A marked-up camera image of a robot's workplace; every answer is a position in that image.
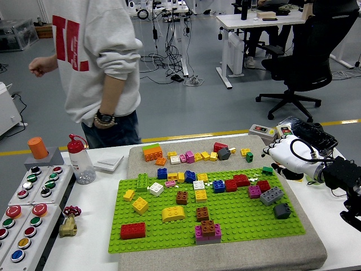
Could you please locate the person's right hand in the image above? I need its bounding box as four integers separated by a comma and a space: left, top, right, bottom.
28, 55, 59, 78

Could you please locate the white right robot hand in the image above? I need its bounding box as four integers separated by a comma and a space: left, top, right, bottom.
261, 134, 322, 181

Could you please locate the brown square toy brick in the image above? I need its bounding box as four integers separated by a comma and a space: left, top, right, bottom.
175, 191, 189, 206
196, 207, 210, 222
200, 219, 217, 237

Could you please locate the red square toy brick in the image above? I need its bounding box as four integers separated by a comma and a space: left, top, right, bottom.
256, 180, 271, 194
224, 179, 238, 193

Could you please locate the long grey toy brick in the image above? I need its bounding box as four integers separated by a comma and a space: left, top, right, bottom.
259, 186, 285, 206

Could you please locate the dark grey toy brick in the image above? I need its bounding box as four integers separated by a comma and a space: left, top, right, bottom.
272, 203, 292, 220

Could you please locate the dark grey roof brick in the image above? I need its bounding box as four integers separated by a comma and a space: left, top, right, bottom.
217, 147, 232, 161

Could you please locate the long pink toy brick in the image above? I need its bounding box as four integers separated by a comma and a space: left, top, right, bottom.
194, 223, 223, 243

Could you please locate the yellow arched toy brick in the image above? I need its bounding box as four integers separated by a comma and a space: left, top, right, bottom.
161, 206, 186, 223

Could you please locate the large orange toy brick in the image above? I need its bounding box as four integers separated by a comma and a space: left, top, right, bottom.
143, 146, 164, 163

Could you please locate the tall green toy brick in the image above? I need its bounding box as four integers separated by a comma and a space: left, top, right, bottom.
136, 173, 149, 193

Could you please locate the green studded baseplate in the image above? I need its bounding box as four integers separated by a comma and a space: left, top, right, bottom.
108, 167, 307, 253

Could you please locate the long red toy brick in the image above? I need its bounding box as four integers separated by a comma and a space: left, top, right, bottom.
120, 222, 147, 240

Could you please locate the black device in plastic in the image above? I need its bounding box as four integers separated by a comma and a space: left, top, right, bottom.
278, 116, 338, 155

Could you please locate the wooden crate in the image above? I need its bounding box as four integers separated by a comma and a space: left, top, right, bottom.
34, 23, 56, 40

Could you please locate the translucent green cup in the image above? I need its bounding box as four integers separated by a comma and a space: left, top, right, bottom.
305, 174, 322, 186

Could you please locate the transparent storage box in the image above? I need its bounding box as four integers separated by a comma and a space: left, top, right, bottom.
0, 18, 39, 53

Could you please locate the white cabinet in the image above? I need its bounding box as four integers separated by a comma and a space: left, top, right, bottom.
0, 81, 29, 138

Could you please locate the black wristwatch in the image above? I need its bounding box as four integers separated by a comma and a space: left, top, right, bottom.
94, 109, 118, 129

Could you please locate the orange cylinder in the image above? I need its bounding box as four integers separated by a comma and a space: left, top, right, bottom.
27, 137, 49, 160

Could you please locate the grey square block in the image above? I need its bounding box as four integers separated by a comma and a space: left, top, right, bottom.
24, 146, 65, 172

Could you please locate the black office chair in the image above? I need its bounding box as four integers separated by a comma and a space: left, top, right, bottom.
255, 0, 361, 124

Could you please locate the grey-brown foam mat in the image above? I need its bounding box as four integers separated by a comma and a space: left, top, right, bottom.
117, 134, 328, 271

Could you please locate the clear bottle red cap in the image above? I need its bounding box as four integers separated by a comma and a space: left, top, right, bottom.
67, 134, 96, 186

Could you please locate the white desk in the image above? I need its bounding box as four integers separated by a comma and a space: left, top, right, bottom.
329, 12, 361, 70
132, 4, 190, 77
215, 10, 308, 90

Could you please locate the white computer tower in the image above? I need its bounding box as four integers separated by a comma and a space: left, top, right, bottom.
227, 32, 245, 77

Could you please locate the seated person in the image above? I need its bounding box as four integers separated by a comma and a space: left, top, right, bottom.
244, 0, 296, 70

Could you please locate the four-button control box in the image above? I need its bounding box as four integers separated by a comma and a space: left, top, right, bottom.
7, 165, 51, 206
31, 165, 74, 206

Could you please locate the wooden box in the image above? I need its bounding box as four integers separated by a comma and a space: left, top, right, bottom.
256, 10, 276, 20

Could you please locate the black bottle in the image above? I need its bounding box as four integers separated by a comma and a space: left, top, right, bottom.
240, 0, 252, 21

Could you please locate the emergency stop control box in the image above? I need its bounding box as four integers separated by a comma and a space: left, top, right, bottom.
0, 203, 34, 266
0, 203, 62, 271

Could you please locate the brass valve red handwheel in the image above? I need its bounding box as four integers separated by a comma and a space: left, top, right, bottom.
58, 205, 82, 238

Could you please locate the white two-button switch box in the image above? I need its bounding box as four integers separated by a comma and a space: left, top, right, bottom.
275, 124, 296, 139

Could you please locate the grey two-button switch box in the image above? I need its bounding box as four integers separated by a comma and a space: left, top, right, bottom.
248, 123, 278, 146

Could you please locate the white wall switch plate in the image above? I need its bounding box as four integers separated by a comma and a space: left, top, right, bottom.
93, 154, 125, 173

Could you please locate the tangle of black cables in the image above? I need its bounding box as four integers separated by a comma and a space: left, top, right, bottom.
138, 8, 205, 87

